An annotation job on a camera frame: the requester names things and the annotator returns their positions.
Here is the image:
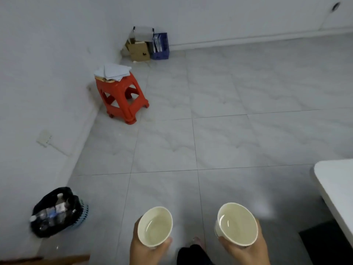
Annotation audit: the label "person's right hand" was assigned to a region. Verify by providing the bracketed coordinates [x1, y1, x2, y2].
[218, 218, 271, 265]

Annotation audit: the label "person's left hand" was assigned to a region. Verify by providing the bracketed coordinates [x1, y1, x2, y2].
[129, 218, 173, 265]

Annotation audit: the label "white paper cup blue print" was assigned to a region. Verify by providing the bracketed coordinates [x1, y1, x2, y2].
[214, 202, 259, 247]
[137, 206, 174, 248]

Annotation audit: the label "person's black trousers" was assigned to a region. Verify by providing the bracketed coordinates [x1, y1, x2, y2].
[176, 244, 214, 265]

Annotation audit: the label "person's grey shoe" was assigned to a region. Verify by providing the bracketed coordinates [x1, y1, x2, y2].
[190, 236, 206, 250]

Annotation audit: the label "white conference table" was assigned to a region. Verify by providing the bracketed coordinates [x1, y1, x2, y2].
[299, 158, 353, 265]

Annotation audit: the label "small wooden side table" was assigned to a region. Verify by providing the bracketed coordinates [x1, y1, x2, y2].
[0, 254, 91, 265]

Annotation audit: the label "clear plastic bottle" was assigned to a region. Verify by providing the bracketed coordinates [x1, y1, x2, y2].
[55, 193, 68, 214]
[29, 207, 57, 223]

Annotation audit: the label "blue bin black bag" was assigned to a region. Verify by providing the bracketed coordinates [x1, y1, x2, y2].
[29, 187, 89, 239]

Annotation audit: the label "red plastic stool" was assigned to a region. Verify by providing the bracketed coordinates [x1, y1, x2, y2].
[95, 71, 150, 125]

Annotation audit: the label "brown cardboard box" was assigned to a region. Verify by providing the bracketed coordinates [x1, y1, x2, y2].
[125, 38, 151, 63]

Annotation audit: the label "blue file box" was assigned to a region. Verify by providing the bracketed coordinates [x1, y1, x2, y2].
[150, 32, 170, 60]

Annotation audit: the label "clear plastic container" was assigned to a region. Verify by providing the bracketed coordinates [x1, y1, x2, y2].
[129, 26, 155, 43]

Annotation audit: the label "white wall socket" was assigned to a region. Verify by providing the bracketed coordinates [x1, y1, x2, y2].
[36, 130, 52, 148]

